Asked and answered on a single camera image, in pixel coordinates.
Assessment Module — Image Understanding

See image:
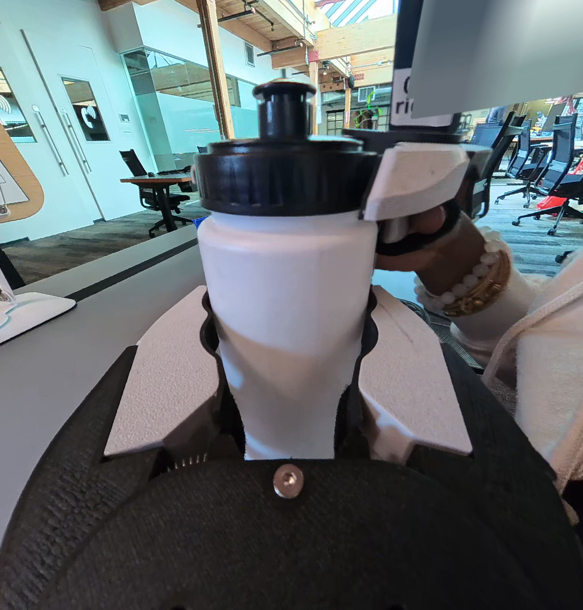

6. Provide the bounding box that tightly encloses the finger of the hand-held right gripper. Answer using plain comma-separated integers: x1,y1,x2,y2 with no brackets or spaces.
362,141,471,222

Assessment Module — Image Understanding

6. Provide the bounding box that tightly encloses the black computer monitor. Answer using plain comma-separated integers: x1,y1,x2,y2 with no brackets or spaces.
470,121,505,147

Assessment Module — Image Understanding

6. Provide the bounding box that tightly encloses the wooden top office desk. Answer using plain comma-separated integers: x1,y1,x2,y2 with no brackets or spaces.
120,173,198,235

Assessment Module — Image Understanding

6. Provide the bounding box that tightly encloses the person's right forearm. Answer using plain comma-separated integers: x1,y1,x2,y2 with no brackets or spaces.
451,272,550,369

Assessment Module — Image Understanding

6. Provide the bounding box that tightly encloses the black ribbed bottle lid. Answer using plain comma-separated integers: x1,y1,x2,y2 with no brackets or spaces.
192,81,379,218

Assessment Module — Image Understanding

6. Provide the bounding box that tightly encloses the white plastic bottle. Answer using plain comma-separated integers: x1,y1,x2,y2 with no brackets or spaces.
197,210,381,460

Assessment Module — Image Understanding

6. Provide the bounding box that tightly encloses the printed instruction sheet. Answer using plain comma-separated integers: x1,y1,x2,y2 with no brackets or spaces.
0,138,30,211

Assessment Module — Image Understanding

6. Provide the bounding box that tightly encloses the instruction sign on white stand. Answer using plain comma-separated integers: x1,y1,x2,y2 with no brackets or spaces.
0,102,78,352

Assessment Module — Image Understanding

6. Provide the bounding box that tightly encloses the person's right hand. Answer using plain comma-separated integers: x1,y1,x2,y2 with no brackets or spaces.
375,206,486,298

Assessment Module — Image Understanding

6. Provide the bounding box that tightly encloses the white door with window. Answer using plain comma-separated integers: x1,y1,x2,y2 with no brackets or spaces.
0,19,65,241
48,43,130,225

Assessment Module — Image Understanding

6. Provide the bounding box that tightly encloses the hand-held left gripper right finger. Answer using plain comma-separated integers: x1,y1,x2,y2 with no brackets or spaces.
358,285,474,466

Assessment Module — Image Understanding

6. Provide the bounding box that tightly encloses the gold bracelet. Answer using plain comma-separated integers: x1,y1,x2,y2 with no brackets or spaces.
441,248,512,318

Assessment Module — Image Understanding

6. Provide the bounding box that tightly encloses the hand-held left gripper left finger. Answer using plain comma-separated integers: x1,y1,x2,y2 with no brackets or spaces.
103,286,226,459

